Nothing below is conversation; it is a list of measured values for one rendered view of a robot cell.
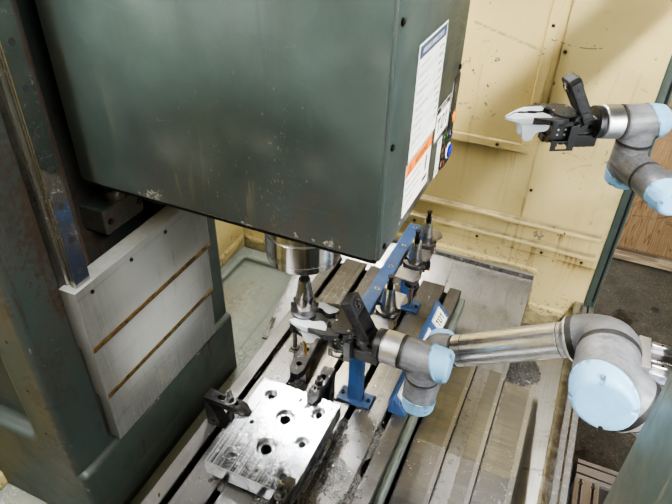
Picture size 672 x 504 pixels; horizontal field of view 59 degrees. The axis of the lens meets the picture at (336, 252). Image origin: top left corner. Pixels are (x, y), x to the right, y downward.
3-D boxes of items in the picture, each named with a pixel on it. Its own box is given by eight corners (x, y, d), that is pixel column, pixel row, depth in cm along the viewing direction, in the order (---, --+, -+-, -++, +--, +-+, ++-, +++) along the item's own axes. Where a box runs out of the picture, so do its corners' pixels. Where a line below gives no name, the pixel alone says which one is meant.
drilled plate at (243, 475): (340, 417, 159) (340, 405, 156) (289, 509, 138) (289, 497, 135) (265, 388, 167) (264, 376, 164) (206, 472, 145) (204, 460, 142)
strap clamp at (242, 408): (255, 430, 160) (252, 393, 151) (249, 440, 158) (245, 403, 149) (214, 413, 164) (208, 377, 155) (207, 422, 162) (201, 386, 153)
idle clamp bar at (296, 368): (331, 331, 191) (332, 316, 188) (302, 390, 172) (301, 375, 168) (317, 328, 193) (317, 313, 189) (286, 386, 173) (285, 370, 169)
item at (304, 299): (298, 294, 134) (298, 270, 130) (317, 298, 133) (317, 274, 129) (291, 306, 131) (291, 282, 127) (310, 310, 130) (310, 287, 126)
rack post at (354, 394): (374, 397, 170) (381, 321, 152) (367, 411, 166) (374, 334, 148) (342, 386, 173) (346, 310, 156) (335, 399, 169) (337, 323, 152)
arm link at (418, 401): (443, 390, 140) (449, 357, 133) (428, 425, 131) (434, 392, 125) (411, 378, 142) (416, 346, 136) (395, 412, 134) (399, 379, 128)
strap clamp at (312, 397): (334, 394, 171) (336, 357, 162) (315, 428, 161) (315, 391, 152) (324, 390, 172) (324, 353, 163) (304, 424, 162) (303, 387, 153)
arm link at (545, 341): (635, 290, 117) (420, 321, 146) (632, 324, 109) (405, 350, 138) (652, 336, 121) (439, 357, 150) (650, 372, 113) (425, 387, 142)
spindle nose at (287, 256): (282, 226, 132) (280, 179, 125) (351, 239, 129) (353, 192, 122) (253, 268, 120) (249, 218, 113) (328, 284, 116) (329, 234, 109)
